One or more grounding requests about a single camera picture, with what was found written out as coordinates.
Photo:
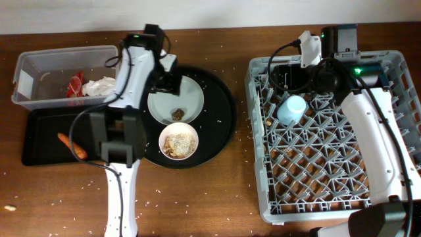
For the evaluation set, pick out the grey round plate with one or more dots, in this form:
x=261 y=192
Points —
x=191 y=99

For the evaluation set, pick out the peanut on table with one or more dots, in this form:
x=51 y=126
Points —
x=10 y=207

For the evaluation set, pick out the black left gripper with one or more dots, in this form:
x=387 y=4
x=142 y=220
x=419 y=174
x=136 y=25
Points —
x=172 y=85

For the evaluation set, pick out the grey dishwasher rack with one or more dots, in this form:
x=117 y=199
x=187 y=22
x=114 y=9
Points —
x=313 y=170

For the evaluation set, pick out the pink bowl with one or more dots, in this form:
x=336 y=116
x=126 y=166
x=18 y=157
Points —
x=177 y=128

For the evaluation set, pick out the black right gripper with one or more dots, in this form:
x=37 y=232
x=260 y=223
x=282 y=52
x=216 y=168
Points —
x=293 y=70

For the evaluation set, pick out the light blue plastic cup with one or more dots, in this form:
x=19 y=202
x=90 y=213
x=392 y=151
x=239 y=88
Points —
x=291 y=110

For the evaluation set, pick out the white tissue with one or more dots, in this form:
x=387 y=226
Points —
x=100 y=87

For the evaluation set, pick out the brown food scrap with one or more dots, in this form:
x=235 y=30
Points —
x=178 y=114

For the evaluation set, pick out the clear plastic bin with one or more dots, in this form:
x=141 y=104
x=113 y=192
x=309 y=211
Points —
x=41 y=77

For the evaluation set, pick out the rice and food leftovers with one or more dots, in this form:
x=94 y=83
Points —
x=179 y=146

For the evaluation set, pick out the black rectangular tray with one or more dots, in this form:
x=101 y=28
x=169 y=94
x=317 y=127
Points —
x=41 y=144

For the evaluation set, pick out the orange carrot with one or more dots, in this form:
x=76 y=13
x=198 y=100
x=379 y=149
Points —
x=79 y=151

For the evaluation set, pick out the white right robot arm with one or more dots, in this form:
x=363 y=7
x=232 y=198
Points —
x=330 y=63

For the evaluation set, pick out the black round tray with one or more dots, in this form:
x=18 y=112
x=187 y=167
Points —
x=215 y=124

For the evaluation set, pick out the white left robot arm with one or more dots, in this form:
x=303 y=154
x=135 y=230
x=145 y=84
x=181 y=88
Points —
x=118 y=130

